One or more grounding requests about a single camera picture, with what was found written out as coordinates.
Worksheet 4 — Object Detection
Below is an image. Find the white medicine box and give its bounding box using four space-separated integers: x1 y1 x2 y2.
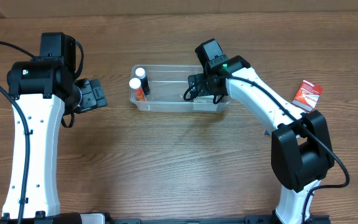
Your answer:
193 95 218 113

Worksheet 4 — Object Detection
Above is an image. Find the orange tube white cap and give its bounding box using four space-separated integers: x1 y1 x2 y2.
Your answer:
129 78 147 101

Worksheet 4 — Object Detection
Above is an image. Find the black tube white cap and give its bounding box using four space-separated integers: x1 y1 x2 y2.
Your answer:
135 67 150 95

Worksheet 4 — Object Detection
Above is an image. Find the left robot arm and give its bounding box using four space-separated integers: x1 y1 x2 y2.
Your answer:
0 32 111 224

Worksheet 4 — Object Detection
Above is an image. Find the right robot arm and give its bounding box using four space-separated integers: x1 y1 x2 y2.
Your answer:
185 39 334 223

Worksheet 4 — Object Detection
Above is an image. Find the clear plastic container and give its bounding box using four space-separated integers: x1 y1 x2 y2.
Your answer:
129 64 231 113

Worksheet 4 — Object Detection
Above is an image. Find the red box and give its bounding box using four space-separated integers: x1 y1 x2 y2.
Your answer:
291 80 323 111

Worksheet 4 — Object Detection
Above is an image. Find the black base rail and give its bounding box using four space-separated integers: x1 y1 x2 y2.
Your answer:
79 212 331 224

